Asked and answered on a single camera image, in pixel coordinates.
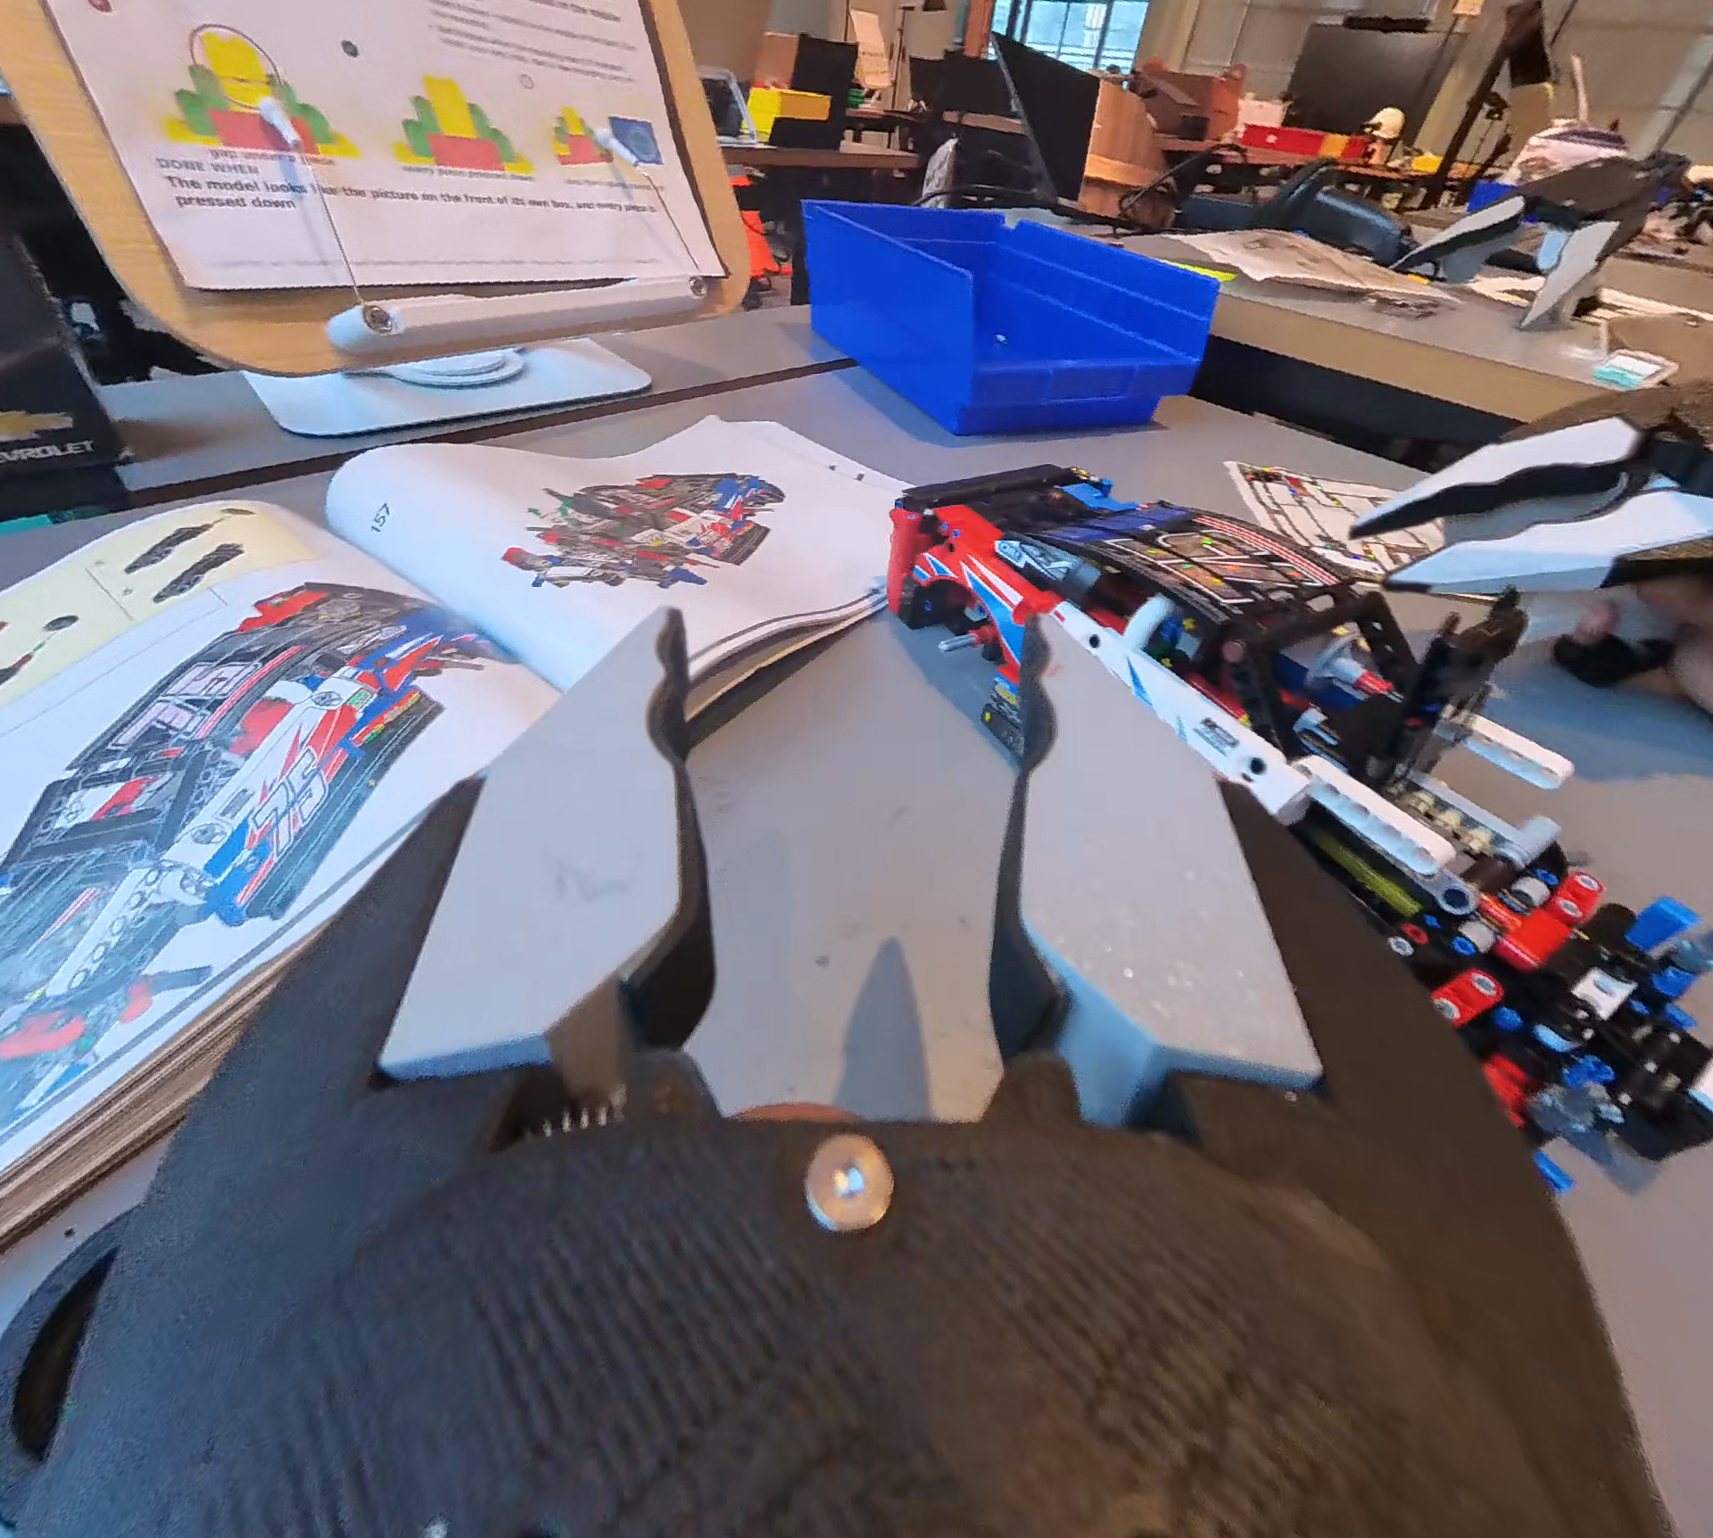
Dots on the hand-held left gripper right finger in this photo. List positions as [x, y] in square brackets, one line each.
[1152, 895]

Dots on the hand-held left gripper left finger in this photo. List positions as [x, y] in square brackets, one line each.
[563, 869]

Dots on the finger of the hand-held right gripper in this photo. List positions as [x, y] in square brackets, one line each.
[1512, 480]
[1539, 555]

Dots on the brick-built toy race car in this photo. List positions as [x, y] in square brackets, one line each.
[1205, 587]

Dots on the grey neighbouring desk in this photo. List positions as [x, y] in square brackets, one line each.
[1339, 340]

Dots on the person's right hand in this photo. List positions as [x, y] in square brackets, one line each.
[1689, 628]

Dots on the small teal card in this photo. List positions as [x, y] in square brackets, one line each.
[1635, 367]

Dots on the sticker sheet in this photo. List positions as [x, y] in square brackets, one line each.
[1285, 501]

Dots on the grey black gripper device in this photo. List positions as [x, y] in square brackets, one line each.
[1592, 207]

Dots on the printed paper sheets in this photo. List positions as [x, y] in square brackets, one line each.
[1312, 266]

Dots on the open instruction booklet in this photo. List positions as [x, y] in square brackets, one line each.
[441, 494]

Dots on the blue plastic bin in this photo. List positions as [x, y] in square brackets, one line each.
[1018, 360]

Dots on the wooden cabinet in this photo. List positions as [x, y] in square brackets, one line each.
[1125, 146]

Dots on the black monitor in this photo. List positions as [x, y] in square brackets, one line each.
[1052, 119]

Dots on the wooden document stand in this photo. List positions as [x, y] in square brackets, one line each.
[254, 333]

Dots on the window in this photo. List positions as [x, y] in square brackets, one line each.
[1091, 5]

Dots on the black product box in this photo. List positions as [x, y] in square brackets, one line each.
[54, 387]

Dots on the yellow storage box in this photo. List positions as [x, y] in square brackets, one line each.
[789, 109]

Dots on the printed instruction sheet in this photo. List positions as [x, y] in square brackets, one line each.
[402, 25]

